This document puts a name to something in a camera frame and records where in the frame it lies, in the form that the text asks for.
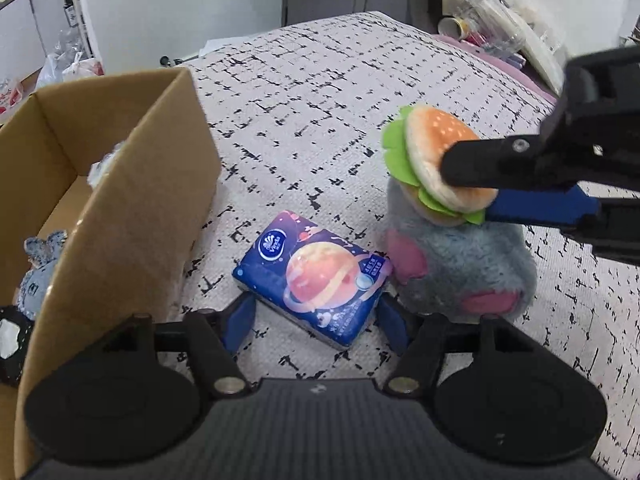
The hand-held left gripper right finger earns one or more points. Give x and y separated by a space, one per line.
392 322

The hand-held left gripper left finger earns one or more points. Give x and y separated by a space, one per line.
240 320

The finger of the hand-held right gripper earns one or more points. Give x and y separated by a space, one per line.
500 165
540 207

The burger plush toy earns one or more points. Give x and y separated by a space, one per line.
430 140

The grey-blue plush toy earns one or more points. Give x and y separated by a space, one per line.
475 265

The blue tissue pack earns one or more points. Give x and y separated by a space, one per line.
315 275

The brown cardboard box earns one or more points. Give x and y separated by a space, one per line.
130 220

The denim heart plush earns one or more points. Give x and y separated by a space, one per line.
42 270

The black bag with white cap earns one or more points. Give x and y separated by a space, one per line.
12 345

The paper cup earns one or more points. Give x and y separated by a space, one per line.
452 26

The large clear plastic bottle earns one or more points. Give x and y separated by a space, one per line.
487 7

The black-and-white checked blanket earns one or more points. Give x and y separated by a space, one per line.
310 110

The white plastic bag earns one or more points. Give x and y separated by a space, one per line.
65 70

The white cabinet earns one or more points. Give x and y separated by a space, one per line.
30 15

